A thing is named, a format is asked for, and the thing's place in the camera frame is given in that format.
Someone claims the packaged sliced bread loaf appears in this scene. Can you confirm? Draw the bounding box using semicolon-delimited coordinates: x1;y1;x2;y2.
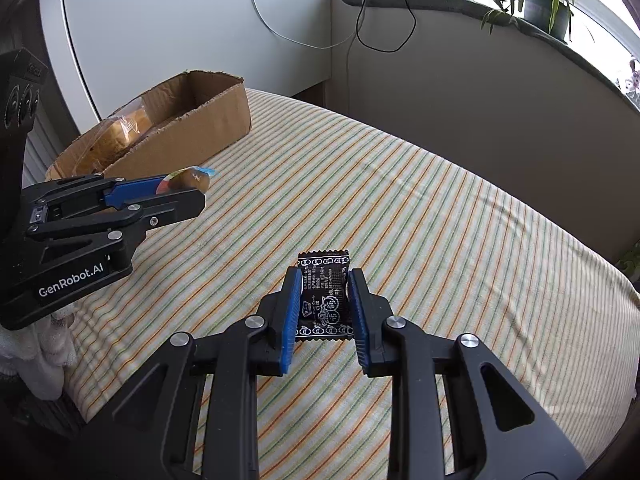
46;98;153;180

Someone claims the colourful jelly candy bag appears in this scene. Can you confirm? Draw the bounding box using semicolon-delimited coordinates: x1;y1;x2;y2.
155;166;215;194

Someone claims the black small snack packet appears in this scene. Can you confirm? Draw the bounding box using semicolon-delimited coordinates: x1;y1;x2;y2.
296;249;354;341

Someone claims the white towel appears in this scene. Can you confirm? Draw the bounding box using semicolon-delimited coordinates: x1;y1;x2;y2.
1;304;77;401

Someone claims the brown cardboard box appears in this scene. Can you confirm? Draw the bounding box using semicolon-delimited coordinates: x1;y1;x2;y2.
45;69;252;183

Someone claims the white cabinet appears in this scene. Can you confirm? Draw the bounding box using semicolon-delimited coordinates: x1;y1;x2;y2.
39;0;331;131

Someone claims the striped tablecloth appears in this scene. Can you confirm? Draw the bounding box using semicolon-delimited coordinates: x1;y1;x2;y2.
65;90;639;463

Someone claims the green patterned bag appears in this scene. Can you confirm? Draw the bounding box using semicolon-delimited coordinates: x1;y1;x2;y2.
616;242;640;288

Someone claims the dark window sill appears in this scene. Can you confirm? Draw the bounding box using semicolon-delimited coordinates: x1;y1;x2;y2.
342;0;639;112

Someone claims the potted spider plant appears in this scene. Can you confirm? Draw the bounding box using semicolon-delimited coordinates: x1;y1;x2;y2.
480;0;576;41

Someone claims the white cable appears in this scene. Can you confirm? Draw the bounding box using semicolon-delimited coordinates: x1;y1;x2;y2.
243;0;362;51

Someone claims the black cable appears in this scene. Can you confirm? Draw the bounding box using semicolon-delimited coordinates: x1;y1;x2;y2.
354;0;418;53

